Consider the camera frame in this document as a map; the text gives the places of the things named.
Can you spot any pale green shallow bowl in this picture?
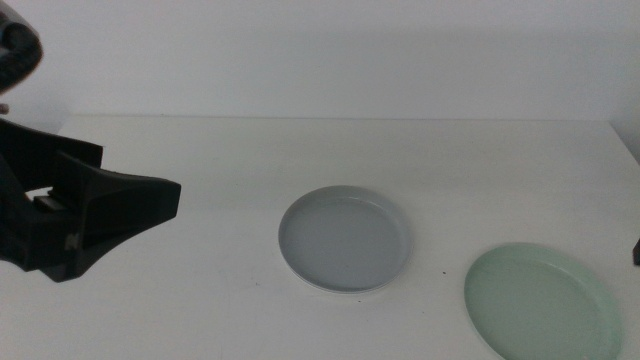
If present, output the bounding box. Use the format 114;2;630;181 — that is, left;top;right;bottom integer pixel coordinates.
463;242;624;360

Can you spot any grey shallow bowl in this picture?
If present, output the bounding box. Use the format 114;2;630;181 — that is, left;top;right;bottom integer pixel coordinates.
277;185;414;293

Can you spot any white shallow bowl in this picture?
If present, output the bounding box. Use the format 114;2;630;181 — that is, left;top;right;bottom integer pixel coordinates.
294;279;401;296

